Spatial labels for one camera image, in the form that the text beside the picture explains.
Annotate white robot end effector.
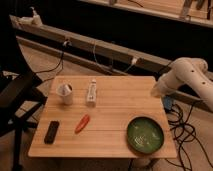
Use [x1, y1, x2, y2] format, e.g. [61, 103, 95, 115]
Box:
[151, 76, 173, 98]

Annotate green ceramic bowl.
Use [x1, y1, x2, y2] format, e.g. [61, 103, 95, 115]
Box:
[126, 117, 164, 154]

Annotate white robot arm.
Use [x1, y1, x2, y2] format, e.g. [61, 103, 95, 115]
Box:
[151, 57, 213, 111]

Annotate blue box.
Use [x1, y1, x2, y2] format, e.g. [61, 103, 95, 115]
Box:
[162, 97, 173, 110]

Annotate white tube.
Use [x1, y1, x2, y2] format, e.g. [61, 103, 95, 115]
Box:
[86, 79, 97, 106]

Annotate white paper cup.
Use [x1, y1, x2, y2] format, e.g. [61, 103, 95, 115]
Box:
[56, 84, 73, 105]

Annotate grey metal beam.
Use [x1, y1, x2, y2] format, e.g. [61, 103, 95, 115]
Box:
[10, 16, 210, 110]

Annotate black remote control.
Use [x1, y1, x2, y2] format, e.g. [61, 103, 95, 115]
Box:
[44, 121, 59, 144]

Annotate white object on beam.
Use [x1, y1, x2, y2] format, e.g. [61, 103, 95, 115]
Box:
[19, 7, 43, 27]

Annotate black chair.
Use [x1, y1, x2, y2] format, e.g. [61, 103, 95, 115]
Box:
[0, 71, 46, 171]

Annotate white cable on beam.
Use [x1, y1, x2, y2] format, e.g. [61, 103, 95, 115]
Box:
[91, 41, 139, 73]

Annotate black floor cables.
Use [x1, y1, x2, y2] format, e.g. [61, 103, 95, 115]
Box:
[165, 103, 213, 171]

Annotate black hanging cable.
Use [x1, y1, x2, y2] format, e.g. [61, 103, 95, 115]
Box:
[34, 40, 71, 84]

